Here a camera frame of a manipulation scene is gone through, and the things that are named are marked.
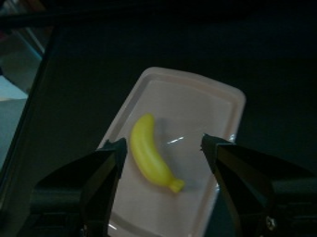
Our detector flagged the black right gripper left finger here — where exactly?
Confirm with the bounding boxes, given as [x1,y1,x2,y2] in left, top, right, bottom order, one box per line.
[17,137,129,237]

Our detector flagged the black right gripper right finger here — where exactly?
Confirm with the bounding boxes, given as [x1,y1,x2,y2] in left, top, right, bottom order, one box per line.
[200,132,317,237]

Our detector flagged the yellow toy banana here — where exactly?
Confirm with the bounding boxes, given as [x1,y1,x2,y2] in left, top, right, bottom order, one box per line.
[129,112,187,194]

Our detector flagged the pink rectangular plate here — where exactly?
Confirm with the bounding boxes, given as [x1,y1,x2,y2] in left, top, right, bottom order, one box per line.
[97,66,248,237]

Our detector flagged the black frame post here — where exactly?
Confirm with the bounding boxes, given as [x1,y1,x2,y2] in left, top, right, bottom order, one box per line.
[0,26,59,198]

